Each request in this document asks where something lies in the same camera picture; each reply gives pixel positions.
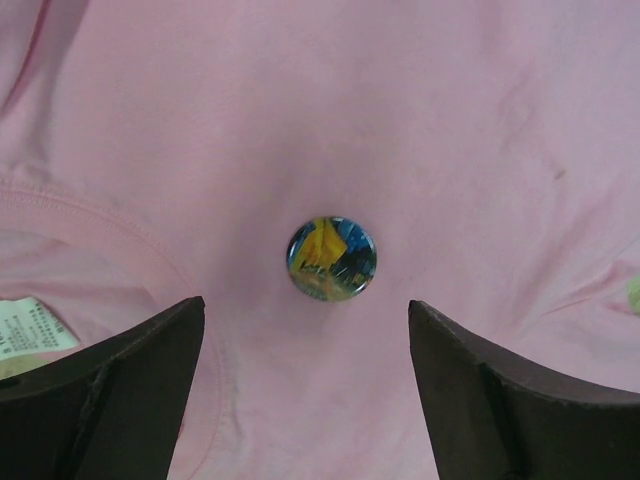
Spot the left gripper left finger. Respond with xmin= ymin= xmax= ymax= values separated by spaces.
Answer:
xmin=1 ymin=297 xmax=205 ymax=480

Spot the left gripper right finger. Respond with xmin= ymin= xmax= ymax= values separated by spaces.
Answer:
xmin=408 ymin=300 xmax=639 ymax=480

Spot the white round brooch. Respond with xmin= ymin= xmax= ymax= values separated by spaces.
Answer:
xmin=286 ymin=216 xmax=378 ymax=303

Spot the pink t-shirt garment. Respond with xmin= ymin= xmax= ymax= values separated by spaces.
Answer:
xmin=1 ymin=1 xmax=639 ymax=479

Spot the white garment label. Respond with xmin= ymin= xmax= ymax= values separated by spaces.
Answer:
xmin=0 ymin=297 xmax=80 ymax=360

